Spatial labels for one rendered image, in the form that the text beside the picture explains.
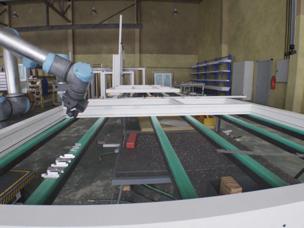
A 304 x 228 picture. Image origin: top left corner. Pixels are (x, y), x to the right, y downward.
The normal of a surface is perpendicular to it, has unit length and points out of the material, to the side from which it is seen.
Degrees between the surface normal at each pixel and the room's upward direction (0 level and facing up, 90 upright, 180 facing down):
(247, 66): 90
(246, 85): 90
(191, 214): 0
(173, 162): 0
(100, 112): 90
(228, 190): 90
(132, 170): 0
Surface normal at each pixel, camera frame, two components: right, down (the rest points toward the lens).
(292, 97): -1.00, 0.02
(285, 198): 0.00, -0.98
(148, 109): 0.11, 0.19
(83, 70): 0.54, -0.54
